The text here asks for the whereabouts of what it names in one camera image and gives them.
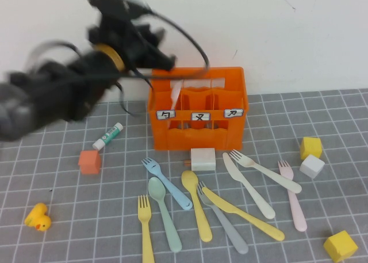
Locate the grey plastic fork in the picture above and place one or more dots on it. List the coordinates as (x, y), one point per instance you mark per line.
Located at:
(227, 225)

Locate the orange foam cube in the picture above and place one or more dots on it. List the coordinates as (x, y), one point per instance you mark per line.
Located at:
(89, 162)

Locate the yellow plastic knife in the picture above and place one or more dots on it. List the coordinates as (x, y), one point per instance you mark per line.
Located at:
(241, 212)

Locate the cream plastic fork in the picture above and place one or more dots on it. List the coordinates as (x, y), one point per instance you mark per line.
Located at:
(267, 171)

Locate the white foam cube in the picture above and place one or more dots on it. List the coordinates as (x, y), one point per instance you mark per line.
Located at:
(312, 166)

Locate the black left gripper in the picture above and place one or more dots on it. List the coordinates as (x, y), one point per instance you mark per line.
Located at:
(120, 30)

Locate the white label marked 叉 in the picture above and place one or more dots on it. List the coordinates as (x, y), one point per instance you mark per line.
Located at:
(201, 116)

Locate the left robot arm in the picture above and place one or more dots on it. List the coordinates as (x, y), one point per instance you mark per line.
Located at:
(43, 102)

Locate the cream plastic knife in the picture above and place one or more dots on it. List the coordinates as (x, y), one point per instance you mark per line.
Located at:
(247, 185)

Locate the blue plastic fork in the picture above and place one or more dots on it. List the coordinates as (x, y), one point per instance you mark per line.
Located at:
(169, 185)

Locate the yellow plastic fork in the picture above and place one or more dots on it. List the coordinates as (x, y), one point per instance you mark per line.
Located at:
(146, 228)

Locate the pink plastic fork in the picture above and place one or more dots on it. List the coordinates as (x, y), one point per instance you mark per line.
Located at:
(296, 208)

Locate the green plastic spoon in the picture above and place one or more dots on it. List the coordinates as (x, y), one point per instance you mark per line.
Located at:
(166, 220)

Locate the green white glue stick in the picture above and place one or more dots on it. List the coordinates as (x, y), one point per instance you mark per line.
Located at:
(107, 136)

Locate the yellow rubber duck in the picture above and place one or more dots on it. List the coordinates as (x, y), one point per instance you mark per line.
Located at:
(38, 218)

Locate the grey checked tablecloth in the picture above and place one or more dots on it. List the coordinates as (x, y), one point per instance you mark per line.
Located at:
(258, 116)

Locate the yellow plastic spoon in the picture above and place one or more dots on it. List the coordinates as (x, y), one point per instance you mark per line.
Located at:
(198, 205)

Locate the orange plastic cutlery holder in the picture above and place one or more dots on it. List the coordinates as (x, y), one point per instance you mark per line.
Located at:
(198, 139)

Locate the white label marked 勺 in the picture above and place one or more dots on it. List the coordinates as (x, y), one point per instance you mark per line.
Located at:
(166, 115)

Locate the white label marked 刀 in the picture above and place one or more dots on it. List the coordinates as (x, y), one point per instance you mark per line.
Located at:
(234, 113)

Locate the yellow foam cube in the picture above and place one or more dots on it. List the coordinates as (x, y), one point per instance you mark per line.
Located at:
(310, 148)
(340, 245)

